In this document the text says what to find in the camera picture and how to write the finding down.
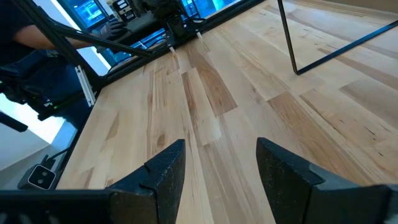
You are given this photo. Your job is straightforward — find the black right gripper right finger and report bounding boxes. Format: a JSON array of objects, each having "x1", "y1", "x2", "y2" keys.
[{"x1": 256, "y1": 137, "x2": 398, "y2": 224}]

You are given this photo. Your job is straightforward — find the black device white labels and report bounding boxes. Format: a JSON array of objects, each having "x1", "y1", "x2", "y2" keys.
[{"x1": 112, "y1": 0, "x2": 135, "y2": 22}]

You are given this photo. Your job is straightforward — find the white frame bracket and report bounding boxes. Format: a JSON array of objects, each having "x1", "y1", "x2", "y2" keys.
[{"x1": 75, "y1": 64, "x2": 96, "y2": 108}]

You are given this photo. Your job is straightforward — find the person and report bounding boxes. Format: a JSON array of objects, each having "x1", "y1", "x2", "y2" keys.
[{"x1": 0, "y1": 0, "x2": 129, "y2": 131}]

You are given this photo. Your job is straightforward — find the grey stereo camera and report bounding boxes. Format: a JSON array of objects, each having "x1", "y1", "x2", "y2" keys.
[{"x1": 17, "y1": 154, "x2": 68, "y2": 191}]

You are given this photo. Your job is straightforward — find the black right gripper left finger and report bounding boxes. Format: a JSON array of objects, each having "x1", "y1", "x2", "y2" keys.
[{"x1": 0, "y1": 138, "x2": 187, "y2": 224}]

